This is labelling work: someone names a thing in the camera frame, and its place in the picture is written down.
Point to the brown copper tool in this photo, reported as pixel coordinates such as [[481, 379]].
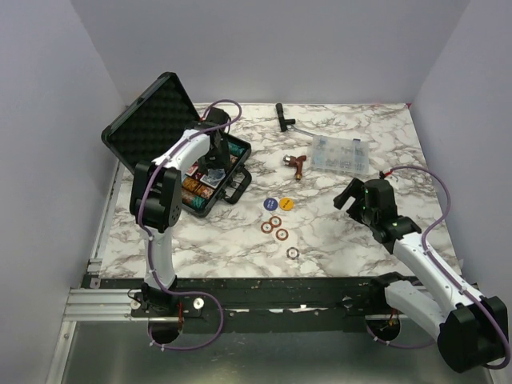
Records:
[[295, 162]]

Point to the blue card deck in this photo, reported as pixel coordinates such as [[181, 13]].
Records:
[[213, 178]]

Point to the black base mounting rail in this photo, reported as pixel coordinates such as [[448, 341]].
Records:
[[258, 305]]

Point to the clear plastic organizer box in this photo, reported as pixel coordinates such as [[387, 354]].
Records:
[[339, 155]]

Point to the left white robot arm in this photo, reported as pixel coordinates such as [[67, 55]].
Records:
[[156, 196]]

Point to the blue dealer button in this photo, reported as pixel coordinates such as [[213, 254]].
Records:
[[270, 204]]

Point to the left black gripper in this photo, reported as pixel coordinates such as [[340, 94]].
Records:
[[222, 162]]

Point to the aluminium extrusion rail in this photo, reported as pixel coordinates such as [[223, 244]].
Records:
[[109, 305]]

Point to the red card deck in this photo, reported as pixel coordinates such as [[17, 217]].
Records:
[[191, 171]]

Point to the grey purple poker chip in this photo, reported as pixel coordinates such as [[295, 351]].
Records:
[[292, 253]]

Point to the orange poker chip right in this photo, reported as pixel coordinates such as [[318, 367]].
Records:
[[281, 234]]

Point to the black poker chip case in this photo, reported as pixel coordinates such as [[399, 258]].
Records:
[[154, 122]]

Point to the yellow dealer button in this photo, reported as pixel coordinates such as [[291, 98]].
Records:
[[286, 204]]

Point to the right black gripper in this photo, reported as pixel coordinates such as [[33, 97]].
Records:
[[354, 189]]

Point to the orange poker chip upper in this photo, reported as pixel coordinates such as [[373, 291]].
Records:
[[275, 221]]

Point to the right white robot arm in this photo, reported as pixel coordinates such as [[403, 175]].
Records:
[[469, 328]]

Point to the orange poker chip left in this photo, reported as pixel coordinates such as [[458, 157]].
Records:
[[266, 227]]

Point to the black T-handle wrench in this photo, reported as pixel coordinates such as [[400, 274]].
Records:
[[288, 124]]

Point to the orange poker chip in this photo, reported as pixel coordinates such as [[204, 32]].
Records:
[[281, 234], [266, 227], [275, 221]]

